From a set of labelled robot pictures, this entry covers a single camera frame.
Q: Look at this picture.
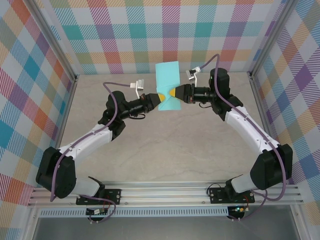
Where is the light blue cloth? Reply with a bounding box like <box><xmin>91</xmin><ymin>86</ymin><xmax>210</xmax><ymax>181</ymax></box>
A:
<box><xmin>154</xmin><ymin>60</ymin><xmax>182</xmax><ymax>112</ymax></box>

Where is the grey metal panel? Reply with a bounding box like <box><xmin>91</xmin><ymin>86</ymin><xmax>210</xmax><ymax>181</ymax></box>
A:
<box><xmin>32</xmin><ymin>216</ymin><xmax>300</xmax><ymax>240</ymax></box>

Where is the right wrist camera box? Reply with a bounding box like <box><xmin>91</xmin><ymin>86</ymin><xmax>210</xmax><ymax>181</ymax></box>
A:
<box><xmin>185</xmin><ymin>66</ymin><xmax>202</xmax><ymax>87</ymax></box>

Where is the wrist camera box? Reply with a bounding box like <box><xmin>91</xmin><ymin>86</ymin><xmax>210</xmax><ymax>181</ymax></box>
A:
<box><xmin>185</xmin><ymin>66</ymin><xmax>202</xmax><ymax>87</ymax></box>
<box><xmin>129</xmin><ymin>79</ymin><xmax>146</xmax><ymax>99</ymax></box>

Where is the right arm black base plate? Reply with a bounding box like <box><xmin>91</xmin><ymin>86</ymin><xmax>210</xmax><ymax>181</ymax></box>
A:
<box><xmin>209</xmin><ymin>186</ymin><xmax>256</xmax><ymax>205</ymax></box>

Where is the left small circuit board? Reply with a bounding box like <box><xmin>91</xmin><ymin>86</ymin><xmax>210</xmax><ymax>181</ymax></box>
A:
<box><xmin>85</xmin><ymin>207</ymin><xmax>109</xmax><ymax>216</ymax></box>

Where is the left gripper thin black wire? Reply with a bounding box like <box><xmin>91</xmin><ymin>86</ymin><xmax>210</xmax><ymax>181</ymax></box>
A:
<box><xmin>128</xmin><ymin>112</ymin><xmax>148</xmax><ymax>120</ymax></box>

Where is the small circuit board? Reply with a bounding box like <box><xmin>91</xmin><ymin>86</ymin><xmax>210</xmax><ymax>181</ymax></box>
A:
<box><xmin>85</xmin><ymin>207</ymin><xmax>109</xmax><ymax>216</ymax></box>
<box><xmin>230</xmin><ymin>205</ymin><xmax>250</xmax><ymax>214</ymax></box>

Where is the aluminium side rail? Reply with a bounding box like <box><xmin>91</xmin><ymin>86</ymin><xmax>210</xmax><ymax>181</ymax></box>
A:
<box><xmin>247</xmin><ymin>71</ymin><xmax>287</xmax><ymax>186</ymax></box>
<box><xmin>44</xmin><ymin>74</ymin><xmax>79</xmax><ymax>187</ymax></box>

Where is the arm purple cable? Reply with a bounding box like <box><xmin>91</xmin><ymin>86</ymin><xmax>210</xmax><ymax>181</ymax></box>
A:
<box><xmin>49</xmin><ymin>81</ymin><xmax>133</xmax><ymax>225</ymax></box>
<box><xmin>199</xmin><ymin>54</ymin><xmax>288</xmax><ymax>222</ymax></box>

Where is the long aluminium mounting rail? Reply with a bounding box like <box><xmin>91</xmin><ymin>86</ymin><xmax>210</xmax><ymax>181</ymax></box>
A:
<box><xmin>27</xmin><ymin>181</ymin><xmax>305</xmax><ymax>208</ymax></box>

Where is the left aluminium side rail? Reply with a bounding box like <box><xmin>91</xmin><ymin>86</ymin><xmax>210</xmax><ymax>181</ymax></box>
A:
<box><xmin>44</xmin><ymin>74</ymin><xmax>79</xmax><ymax>187</ymax></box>

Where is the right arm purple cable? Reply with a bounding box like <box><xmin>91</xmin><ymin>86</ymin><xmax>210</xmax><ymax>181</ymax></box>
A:
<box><xmin>199</xmin><ymin>54</ymin><xmax>288</xmax><ymax>222</ymax></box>

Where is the black wire loop at base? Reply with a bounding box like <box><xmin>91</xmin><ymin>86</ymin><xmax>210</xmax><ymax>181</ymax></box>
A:
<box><xmin>206</xmin><ymin>183</ymin><xmax>222</xmax><ymax>198</ymax></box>

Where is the right small circuit board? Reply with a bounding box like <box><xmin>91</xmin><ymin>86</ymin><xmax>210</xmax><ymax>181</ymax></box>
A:
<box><xmin>230</xmin><ymin>205</ymin><xmax>250</xmax><ymax>214</ymax></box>

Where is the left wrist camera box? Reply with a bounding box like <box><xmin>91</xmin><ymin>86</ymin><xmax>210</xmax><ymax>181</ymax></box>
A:
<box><xmin>129</xmin><ymin>79</ymin><xmax>146</xmax><ymax>99</ymax></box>

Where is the aluminium frame leg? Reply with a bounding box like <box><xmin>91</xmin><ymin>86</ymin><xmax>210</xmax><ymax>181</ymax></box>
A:
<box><xmin>289</xmin><ymin>203</ymin><xmax>310</xmax><ymax>240</ymax></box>
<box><xmin>21</xmin><ymin>206</ymin><xmax>42</xmax><ymax>240</ymax></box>

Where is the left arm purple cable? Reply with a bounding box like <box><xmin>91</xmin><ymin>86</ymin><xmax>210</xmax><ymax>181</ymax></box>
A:
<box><xmin>49</xmin><ymin>81</ymin><xmax>133</xmax><ymax>225</ymax></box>

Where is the slotted grey cable duct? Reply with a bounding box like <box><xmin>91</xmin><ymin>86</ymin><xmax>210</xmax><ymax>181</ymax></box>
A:
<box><xmin>39</xmin><ymin>208</ymin><xmax>230</xmax><ymax>218</ymax></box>

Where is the right aluminium side rail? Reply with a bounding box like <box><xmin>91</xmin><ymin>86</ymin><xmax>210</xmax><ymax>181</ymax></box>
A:
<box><xmin>247</xmin><ymin>71</ymin><xmax>287</xmax><ymax>186</ymax></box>

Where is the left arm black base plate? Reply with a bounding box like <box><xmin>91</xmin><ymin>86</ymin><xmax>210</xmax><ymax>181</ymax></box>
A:
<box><xmin>76</xmin><ymin>187</ymin><xmax>123</xmax><ymax>206</ymax></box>

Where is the left aluminium corner post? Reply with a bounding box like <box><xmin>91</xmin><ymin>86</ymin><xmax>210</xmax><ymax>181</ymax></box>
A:
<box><xmin>29</xmin><ymin>0</ymin><xmax>78</xmax><ymax>82</ymax></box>

